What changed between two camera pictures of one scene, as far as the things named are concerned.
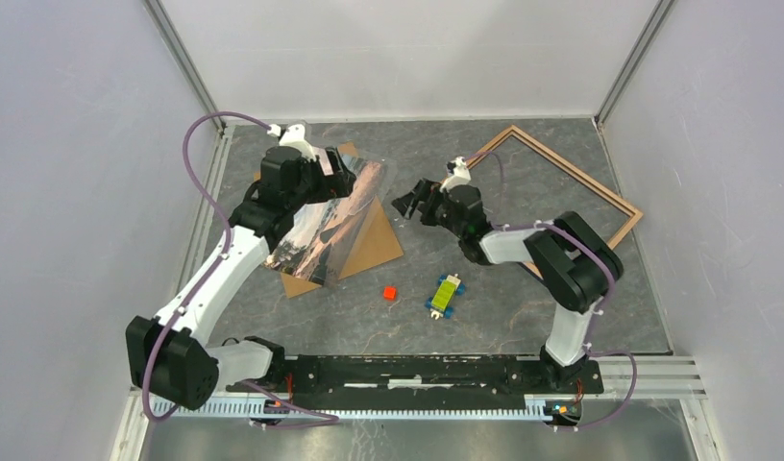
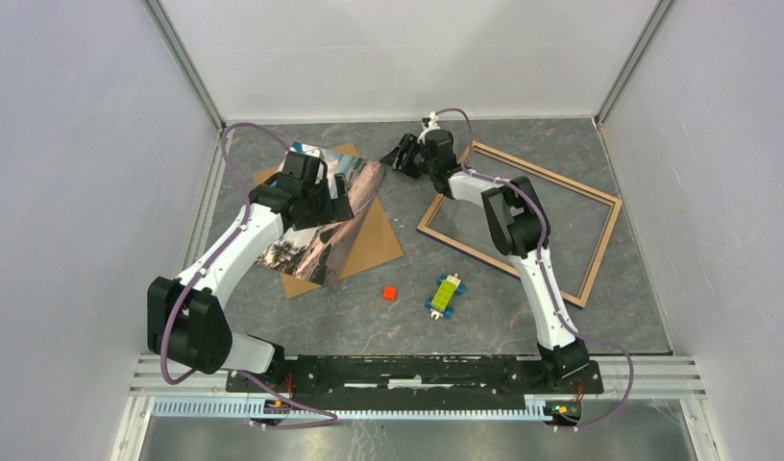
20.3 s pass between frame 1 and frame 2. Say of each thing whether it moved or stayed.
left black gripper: moved
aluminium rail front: stayed
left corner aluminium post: stayed
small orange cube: stayed
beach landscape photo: stayed
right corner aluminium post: stayed
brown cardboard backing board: stayed
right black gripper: moved
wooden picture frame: moved
